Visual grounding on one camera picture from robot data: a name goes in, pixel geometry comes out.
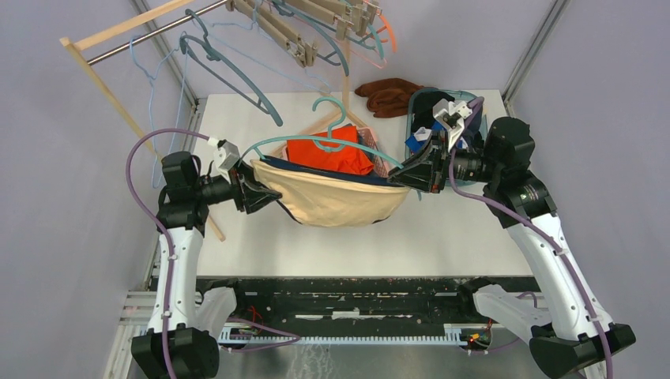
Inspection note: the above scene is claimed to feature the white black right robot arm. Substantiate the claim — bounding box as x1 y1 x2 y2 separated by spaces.
388 117 636 378

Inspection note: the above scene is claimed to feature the blue white-lettered underwear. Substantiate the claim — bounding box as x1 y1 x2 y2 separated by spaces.
405 127 432 153

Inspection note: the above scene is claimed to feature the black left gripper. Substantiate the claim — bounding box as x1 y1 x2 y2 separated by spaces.
193 158 282 214

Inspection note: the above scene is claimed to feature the pink perforated plastic basket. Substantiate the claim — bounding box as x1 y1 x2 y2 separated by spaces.
282 125 391 179

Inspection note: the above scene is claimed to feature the brown cloth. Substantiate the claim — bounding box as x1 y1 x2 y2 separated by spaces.
354 78 423 118

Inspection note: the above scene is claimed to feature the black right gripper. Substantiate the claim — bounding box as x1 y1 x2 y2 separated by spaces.
389 129 503 193

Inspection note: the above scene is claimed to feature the light blue wire hanger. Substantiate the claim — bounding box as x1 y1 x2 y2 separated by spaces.
203 16 333 95

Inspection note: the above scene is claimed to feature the grey-blue plastic hanger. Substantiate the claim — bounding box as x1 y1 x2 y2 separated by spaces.
179 9 284 128

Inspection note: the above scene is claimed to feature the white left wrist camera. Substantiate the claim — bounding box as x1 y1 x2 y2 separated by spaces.
207 137 240 179

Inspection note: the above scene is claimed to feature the orange plastic hanger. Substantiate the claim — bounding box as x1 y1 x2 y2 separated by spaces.
357 1 397 59

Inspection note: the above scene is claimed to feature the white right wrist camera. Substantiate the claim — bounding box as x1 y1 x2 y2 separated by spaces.
432 99 472 151

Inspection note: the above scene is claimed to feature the beige navy-trimmed underwear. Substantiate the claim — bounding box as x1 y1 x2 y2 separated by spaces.
251 157 409 227

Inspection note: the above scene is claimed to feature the orange folded garment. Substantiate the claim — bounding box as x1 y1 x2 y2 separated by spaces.
286 141 374 175

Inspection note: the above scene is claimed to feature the wooden clothes rack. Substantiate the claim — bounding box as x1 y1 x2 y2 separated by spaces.
63 9 362 246

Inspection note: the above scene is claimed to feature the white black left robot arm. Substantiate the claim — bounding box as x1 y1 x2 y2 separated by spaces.
131 148 281 378

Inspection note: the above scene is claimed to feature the teal plastic hanger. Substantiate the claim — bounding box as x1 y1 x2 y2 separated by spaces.
241 96 403 167

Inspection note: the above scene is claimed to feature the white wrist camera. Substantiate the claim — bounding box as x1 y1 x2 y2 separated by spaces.
432 99 472 151
207 137 240 179

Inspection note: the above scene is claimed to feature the wooden clip hanger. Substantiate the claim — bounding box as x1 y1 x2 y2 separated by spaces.
225 0 318 68

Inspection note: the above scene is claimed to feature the black garment in basket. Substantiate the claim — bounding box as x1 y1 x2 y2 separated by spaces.
410 91 454 133

